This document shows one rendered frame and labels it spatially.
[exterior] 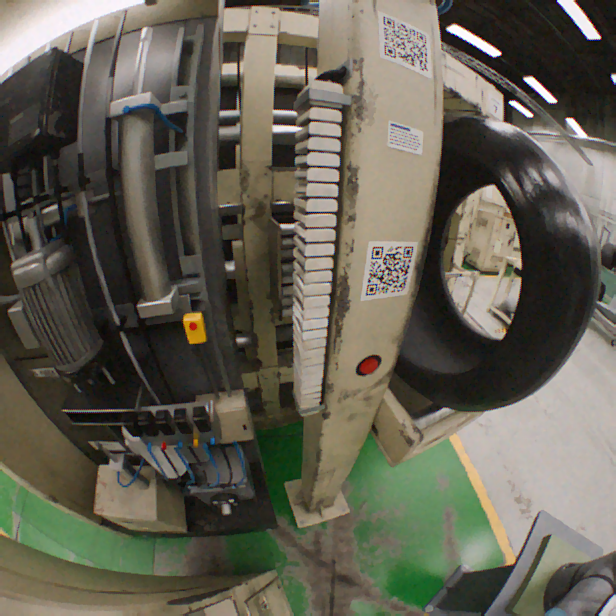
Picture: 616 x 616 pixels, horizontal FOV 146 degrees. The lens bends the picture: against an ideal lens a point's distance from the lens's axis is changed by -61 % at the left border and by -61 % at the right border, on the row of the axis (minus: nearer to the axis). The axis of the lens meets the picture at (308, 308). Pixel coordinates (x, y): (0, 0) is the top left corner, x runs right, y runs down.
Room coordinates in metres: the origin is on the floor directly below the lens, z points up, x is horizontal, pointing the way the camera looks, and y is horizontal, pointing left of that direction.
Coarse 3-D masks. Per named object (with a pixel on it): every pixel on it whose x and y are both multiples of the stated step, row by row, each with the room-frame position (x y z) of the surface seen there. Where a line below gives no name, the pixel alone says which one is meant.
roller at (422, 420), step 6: (420, 408) 0.28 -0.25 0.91; (426, 408) 0.27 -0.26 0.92; (432, 408) 0.27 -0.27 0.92; (438, 408) 0.27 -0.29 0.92; (444, 408) 0.27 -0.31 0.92; (414, 414) 0.26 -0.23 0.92; (420, 414) 0.26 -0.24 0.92; (426, 414) 0.26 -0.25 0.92; (432, 414) 0.26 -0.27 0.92; (438, 414) 0.26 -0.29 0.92; (444, 414) 0.26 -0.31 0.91; (414, 420) 0.25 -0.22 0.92; (420, 420) 0.25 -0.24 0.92; (426, 420) 0.25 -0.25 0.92; (432, 420) 0.25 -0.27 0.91; (438, 420) 0.25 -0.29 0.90; (420, 426) 0.24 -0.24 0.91; (426, 426) 0.24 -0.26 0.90
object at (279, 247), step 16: (272, 224) 0.68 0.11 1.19; (288, 224) 0.65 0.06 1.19; (272, 240) 0.69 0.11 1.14; (288, 240) 0.64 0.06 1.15; (272, 256) 0.69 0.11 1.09; (288, 256) 0.64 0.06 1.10; (272, 272) 0.70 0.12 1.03; (288, 272) 0.64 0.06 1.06; (272, 288) 0.71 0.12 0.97; (288, 288) 0.64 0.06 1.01; (288, 304) 0.65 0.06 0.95
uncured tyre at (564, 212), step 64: (448, 128) 0.37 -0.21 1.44; (512, 128) 0.29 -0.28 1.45; (448, 192) 0.67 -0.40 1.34; (512, 192) 0.24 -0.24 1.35; (576, 192) 0.20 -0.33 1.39; (576, 256) 0.16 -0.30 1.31; (448, 320) 0.56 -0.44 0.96; (512, 320) 0.19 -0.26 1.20; (576, 320) 0.13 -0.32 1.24; (448, 384) 0.24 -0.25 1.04; (512, 384) 0.16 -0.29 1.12
